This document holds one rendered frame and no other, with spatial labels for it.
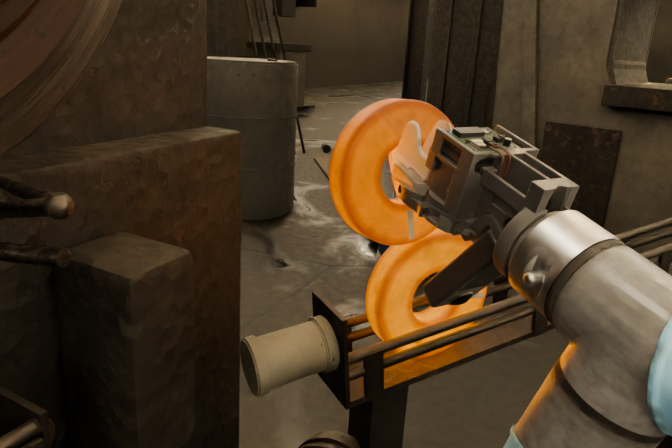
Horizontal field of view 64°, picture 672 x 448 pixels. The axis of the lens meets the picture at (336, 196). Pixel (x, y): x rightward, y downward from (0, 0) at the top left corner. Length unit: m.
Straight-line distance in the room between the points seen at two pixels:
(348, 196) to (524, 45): 2.36
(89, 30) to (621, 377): 0.40
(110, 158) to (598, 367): 0.44
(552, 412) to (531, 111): 2.47
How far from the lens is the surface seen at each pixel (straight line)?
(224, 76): 2.96
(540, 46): 2.84
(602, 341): 0.38
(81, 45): 0.41
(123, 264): 0.48
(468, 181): 0.45
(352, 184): 0.53
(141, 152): 0.59
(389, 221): 0.57
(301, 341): 0.57
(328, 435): 0.71
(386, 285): 0.60
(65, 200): 0.30
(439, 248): 0.62
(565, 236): 0.40
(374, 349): 0.60
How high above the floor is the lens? 0.98
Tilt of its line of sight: 16 degrees down
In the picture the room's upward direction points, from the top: 3 degrees clockwise
